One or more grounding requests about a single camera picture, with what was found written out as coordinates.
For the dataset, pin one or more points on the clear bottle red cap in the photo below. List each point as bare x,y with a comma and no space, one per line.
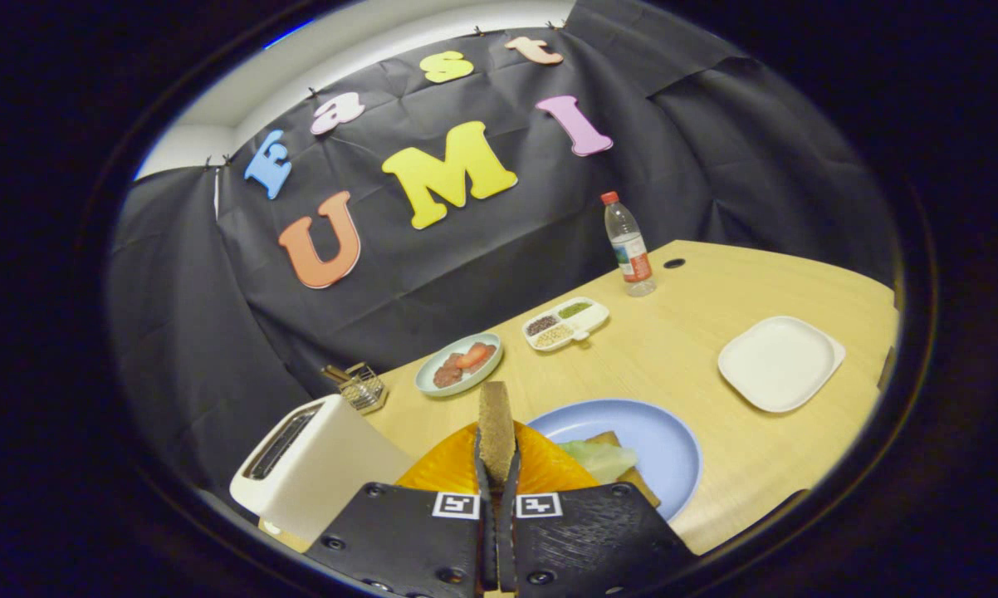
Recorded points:
630,249

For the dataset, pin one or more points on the pale green round plate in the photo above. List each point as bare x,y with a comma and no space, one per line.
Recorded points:
432,386

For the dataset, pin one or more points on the toasted bread slice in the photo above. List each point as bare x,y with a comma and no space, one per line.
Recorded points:
638,486

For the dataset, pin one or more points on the brown meat slice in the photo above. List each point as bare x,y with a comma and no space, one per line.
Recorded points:
447,372

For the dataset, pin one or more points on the white toaster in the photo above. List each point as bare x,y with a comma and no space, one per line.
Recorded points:
333,465

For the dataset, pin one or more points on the blue round plate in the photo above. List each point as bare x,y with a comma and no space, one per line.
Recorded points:
657,448

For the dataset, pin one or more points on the white square plate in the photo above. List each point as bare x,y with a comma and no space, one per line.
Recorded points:
777,365

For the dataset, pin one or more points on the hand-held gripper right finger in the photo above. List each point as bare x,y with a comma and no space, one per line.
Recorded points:
599,540

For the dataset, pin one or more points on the green lettuce leaf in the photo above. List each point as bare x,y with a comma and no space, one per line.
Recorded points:
603,461

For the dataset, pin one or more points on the brown bread slice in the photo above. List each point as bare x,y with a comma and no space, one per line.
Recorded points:
496,423

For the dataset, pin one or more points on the red tomato slice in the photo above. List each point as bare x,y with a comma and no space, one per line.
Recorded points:
474,355

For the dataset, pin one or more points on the white divided grain tray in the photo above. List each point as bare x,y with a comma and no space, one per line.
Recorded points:
586,320

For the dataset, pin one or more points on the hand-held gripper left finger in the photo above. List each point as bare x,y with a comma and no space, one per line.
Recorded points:
399,540

